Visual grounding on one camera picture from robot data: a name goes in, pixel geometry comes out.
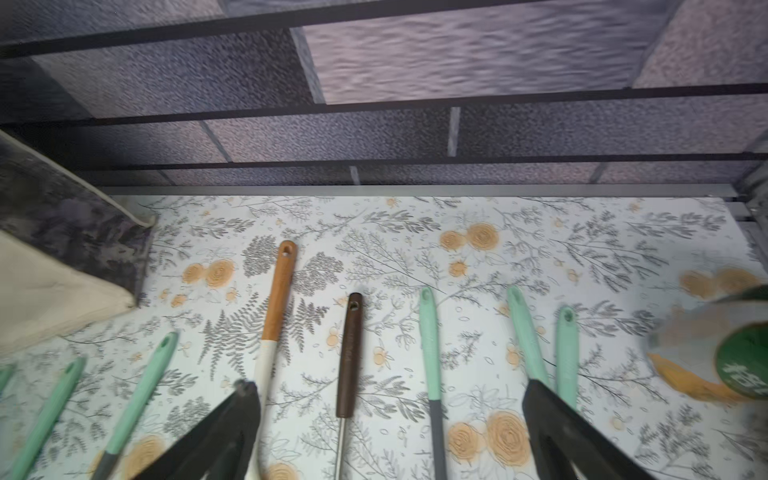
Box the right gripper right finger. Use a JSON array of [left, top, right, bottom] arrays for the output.
[[522, 380, 653, 480]]

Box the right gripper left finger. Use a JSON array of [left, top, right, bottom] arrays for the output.
[[137, 380, 261, 480]]

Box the cream turner mint handle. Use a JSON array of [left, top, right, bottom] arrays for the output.
[[507, 286, 550, 387]]

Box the grey spatula mint handle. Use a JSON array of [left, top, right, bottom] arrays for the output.
[[91, 331, 179, 480]]

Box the cream ladle mint handle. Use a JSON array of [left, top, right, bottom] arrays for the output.
[[555, 306, 580, 410]]

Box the grey spatula dark wood handle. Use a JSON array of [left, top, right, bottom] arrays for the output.
[[334, 292, 364, 480]]

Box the cream spoon light wood handle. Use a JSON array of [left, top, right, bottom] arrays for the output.
[[245, 240, 298, 479]]

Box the grey turner mint handle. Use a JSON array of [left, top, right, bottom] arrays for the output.
[[419, 287, 448, 480]]

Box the green drink can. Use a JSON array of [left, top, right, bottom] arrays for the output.
[[645, 285, 767, 403]]

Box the beige canvas tote bag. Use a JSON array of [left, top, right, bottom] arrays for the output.
[[1, 134, 156, 354]]

